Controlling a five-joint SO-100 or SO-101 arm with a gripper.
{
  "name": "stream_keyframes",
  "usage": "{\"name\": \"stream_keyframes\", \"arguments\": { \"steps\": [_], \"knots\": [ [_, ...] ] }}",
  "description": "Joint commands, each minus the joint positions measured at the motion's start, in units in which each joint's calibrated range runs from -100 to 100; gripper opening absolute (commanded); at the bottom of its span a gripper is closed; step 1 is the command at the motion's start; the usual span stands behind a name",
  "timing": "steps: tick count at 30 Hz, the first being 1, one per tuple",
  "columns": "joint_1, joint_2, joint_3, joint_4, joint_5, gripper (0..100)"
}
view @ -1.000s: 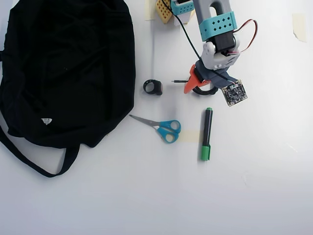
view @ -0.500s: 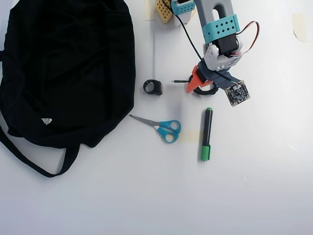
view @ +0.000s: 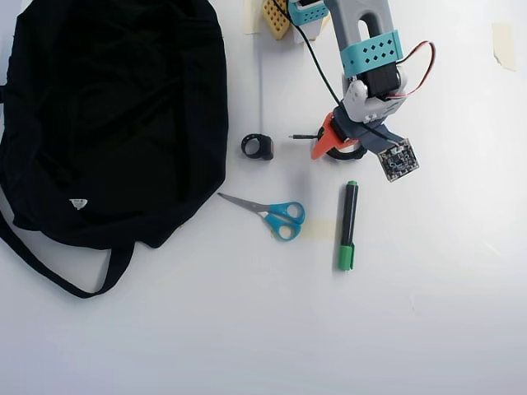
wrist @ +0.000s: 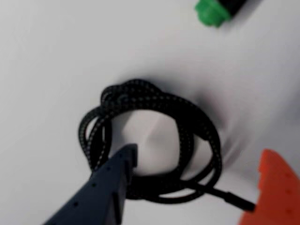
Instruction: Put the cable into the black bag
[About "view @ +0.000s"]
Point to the bare camera circuit board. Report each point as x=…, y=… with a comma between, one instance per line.
x=398, y=161

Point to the yellow perforated plastic part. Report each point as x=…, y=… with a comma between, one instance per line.
x=275, y=20

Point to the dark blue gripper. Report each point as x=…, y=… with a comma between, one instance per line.
x=324, y=141

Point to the black marker with green cap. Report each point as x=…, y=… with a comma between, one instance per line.
x=348, y=214

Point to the beige masking tape piece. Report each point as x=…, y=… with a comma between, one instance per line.
x=252, y=18
x=504, y=45
x=319, y=230

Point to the grey turquoise white robot arm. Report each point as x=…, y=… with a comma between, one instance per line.
x=343, y=29

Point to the black fabric bag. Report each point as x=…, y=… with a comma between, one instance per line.
x=115, y=123

